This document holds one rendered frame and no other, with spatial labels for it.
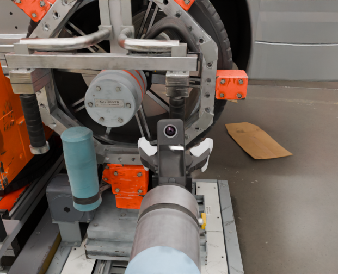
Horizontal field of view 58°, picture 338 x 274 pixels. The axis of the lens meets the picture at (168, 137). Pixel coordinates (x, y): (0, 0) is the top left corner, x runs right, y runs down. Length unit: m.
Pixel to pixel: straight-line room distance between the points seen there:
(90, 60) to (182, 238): 0.45
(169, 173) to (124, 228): 0.82
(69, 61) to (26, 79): 0.10
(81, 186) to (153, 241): 0.59
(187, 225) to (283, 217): 1.39
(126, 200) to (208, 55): 0.57
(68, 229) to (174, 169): 1.01
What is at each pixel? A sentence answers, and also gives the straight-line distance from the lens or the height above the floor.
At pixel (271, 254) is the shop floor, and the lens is 1.57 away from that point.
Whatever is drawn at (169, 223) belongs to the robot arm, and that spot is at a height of 0.85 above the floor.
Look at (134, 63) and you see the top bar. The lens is 0.68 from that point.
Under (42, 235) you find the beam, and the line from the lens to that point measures 1.50.
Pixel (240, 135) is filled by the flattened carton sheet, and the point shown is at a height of 0.01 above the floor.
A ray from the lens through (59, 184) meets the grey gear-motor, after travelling 1.28.
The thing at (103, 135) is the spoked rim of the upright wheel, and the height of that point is 0.64.
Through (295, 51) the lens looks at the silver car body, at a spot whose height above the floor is 0.87.
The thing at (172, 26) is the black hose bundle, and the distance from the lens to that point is 0.71.
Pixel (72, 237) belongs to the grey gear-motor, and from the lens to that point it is 1.48.
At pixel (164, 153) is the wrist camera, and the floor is 0.87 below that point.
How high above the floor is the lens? 1.13
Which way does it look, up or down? 28 degrees down
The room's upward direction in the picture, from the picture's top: straight up
